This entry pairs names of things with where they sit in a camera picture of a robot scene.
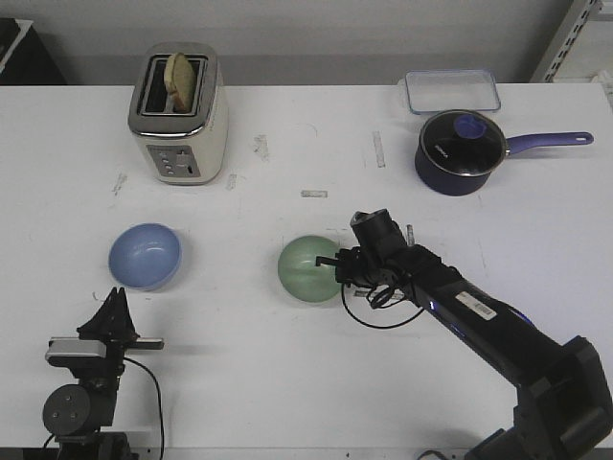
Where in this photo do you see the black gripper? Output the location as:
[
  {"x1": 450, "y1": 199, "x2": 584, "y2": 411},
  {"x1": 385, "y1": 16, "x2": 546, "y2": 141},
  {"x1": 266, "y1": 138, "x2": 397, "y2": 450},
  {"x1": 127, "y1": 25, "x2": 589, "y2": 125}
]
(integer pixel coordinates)
[
  {"x1": 76, "y1": 287, "x2": 164, "y2": 355},
  {"x1": 315, "y1": 246, "x2": 398, "y2": 288}
]

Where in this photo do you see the green bowl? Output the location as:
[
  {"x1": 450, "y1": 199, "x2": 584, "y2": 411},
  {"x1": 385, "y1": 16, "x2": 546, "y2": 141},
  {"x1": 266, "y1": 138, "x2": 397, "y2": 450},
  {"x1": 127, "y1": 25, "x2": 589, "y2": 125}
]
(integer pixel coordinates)
[{"x1": 277, "y1": 235, "x2": 341, "y2": 303}]

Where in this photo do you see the blue bowl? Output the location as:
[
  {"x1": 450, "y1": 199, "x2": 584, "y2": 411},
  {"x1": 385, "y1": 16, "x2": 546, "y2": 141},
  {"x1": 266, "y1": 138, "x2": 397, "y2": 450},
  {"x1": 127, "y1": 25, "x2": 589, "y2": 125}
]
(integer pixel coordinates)
[{"x1": 107, "y1": 222, "x2": 183, "y2": 290}]

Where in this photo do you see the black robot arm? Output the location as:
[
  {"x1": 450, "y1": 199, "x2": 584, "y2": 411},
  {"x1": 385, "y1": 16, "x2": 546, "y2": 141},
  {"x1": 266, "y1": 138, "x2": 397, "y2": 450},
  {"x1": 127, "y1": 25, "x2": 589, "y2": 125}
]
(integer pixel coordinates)
[
  {"x1": 315, "y1": 209, "x2": 612, "y2": 459},
  {"x1": 42, "y1": 287, "x2": 164, "y2": 459}
]

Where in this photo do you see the dark blue saucepan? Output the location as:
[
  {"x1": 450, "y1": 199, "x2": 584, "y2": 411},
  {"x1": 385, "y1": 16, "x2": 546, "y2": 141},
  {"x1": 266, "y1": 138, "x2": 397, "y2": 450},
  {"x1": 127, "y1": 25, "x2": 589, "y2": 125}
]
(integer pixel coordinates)
[{"x1": 414, "y1": 109, "x2": 594, "y2": 196}]

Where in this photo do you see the glass pot lid blue knob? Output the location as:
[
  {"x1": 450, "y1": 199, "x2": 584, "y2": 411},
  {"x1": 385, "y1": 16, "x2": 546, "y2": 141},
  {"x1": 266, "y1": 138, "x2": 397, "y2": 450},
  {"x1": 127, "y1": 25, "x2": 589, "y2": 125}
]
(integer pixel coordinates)
[{"x1": 420, "y1": 109, "x2": 507, "y2": 176}]

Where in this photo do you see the clear plastic food container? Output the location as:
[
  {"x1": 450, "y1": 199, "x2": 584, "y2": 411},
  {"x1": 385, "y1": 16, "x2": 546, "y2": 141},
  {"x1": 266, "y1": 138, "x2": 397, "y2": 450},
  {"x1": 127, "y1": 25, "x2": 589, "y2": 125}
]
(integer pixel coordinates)
[{"x1": 397, "y1": 69, "x2": 501, "y2": 115}]

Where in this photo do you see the cream two-slot toaster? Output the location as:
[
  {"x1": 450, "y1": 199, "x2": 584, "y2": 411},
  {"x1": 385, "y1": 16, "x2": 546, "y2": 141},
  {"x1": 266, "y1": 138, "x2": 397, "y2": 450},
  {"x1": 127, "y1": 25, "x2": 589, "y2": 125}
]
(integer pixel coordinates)
[{"x1": 127, "y1": 42, "x2": 229, "y2": 185}]

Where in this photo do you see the toast slice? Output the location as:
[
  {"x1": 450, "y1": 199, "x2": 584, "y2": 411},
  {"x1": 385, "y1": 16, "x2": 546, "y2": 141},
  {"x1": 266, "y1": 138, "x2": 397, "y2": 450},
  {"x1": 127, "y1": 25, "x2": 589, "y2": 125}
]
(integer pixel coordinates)
[{"x1": 164, "y1": 53, "x2": 196, "y2": 113}]

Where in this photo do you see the white slotted shelf rack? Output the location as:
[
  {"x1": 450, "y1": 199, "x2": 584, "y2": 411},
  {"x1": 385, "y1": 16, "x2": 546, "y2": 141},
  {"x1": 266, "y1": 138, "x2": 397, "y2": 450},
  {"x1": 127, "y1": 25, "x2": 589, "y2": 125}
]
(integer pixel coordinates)
[{"x1": 529, "y1": 1, "x2": 612, "y2": 83}]

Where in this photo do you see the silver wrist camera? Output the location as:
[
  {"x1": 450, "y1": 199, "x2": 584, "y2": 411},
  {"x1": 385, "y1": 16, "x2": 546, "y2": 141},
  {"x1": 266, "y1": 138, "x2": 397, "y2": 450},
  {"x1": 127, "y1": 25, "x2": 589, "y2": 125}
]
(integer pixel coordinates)
[{"x1": 45, "y1": 337, "x2": 106, "y2": 369}]

